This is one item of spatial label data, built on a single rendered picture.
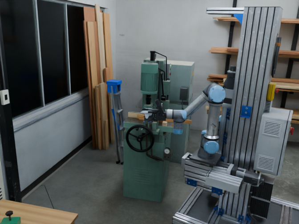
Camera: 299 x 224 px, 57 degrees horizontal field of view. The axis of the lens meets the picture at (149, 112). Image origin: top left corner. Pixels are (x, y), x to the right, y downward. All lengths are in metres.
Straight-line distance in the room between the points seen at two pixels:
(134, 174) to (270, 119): 1.56
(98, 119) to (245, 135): 2.41
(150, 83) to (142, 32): 2.52
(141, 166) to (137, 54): 2.75
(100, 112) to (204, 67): 2.05
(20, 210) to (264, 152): 1.91
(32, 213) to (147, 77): 1.57
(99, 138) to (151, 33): 2.15
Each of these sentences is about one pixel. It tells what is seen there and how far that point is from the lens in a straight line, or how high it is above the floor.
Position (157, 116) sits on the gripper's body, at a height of 1.20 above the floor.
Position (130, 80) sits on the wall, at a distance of 5.36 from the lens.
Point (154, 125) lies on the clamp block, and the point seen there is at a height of 0.93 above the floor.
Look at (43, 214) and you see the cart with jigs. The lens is 2.25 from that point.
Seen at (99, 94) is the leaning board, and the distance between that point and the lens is 4.11.
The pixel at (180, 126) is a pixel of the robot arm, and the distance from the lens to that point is 2.12.
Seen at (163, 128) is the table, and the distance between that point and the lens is 2.79.
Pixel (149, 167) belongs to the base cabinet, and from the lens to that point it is 3.00.
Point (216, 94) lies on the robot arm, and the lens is 2.04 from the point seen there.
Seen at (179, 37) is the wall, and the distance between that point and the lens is 5.06.
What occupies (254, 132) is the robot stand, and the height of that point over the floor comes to 1.07.
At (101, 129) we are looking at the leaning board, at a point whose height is 0.33.
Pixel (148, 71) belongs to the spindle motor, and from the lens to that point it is 2.76.
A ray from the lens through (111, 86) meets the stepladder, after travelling 3.63.
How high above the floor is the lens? 1.85
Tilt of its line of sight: 17 degrees down
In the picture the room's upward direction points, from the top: 2 degrees clockwise
